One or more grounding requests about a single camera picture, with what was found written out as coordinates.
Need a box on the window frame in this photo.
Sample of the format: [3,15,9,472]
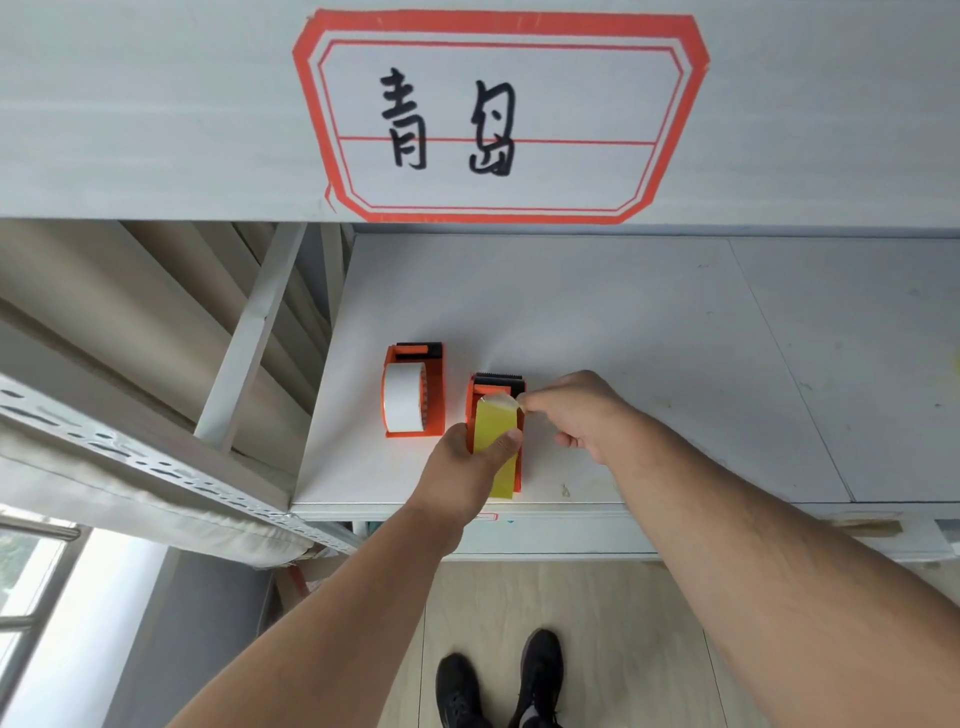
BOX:
[0,505,94,710]

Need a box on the person's black right shoe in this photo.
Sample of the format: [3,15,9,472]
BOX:
[508,627,566,728]

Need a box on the slotted grey metal upright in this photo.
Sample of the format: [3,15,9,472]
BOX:
[0,372,363,558]

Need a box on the white metal shelf rack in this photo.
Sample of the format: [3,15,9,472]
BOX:
[0,0,960,565]

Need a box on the red bordered white paper label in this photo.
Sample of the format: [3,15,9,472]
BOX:
[291,8,711,227]

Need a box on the person's right hand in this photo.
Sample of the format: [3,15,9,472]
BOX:
[519,369,640,470]

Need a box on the person's black shoe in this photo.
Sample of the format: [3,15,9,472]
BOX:
[508,627,566,728]
[435,651,494,728]

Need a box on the orange tape dispenser white roll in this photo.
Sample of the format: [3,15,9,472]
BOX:
[381,342,446,440]

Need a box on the white diagonal metal brace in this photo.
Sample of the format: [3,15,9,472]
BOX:
[192,222,309,456]

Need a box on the person's left hand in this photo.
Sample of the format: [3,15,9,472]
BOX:
[407,422,525,531]

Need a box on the person's left forearm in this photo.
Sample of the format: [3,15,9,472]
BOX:
[166,501,468,728]

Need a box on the orange tape dispenser yellow roll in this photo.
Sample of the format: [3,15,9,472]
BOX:
[464,371,527,496]

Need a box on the person's black left shoe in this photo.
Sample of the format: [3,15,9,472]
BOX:
[435,651,494,728]

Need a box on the brown tape strip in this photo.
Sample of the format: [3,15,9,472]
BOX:
[823,513,906,539]

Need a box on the person's right forearm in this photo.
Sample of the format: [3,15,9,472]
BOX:
[603,411,960,728]

